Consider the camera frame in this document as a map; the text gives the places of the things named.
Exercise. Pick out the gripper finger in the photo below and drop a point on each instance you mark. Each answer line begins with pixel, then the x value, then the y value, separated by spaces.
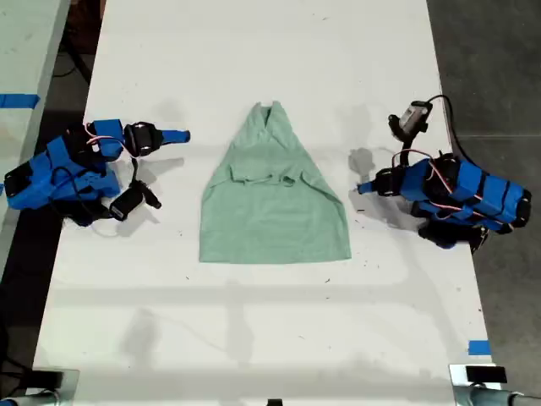
pixel 386 190
pixel 389 175
pixel 145 144
pixel 145 130

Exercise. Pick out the pale green t-shirt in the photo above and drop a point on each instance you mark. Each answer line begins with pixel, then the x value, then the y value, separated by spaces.
pixel 274 211

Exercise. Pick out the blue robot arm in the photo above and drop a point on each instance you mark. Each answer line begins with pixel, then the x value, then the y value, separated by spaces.
pixel 486 190
pixel 38 186

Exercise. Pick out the long blue tape strip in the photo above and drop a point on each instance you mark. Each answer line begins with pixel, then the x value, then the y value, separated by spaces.
pixel 17 100

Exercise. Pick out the pale side table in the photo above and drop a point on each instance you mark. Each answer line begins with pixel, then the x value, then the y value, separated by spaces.
pixel 25 51

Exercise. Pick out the small blue tape piece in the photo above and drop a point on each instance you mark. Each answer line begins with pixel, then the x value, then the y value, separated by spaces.
pixel 479 347

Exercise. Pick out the grey pipe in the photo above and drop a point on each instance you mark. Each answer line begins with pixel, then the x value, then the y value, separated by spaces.
pixel 498 397
pixel 29 399

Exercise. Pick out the small black clamp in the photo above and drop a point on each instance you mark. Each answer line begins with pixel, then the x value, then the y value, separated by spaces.
pixel 274 402

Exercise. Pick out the short black camera stalk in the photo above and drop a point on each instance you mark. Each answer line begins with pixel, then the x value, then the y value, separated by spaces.
pixel 406 150
pixel 134 171

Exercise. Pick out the black camera box silver face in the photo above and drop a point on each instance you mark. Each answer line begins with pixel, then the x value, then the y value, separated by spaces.
pixel 412 118

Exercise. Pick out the metal bracket with black box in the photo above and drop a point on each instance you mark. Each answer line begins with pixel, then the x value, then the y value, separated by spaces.
pixel 55 378
pixel 482 374

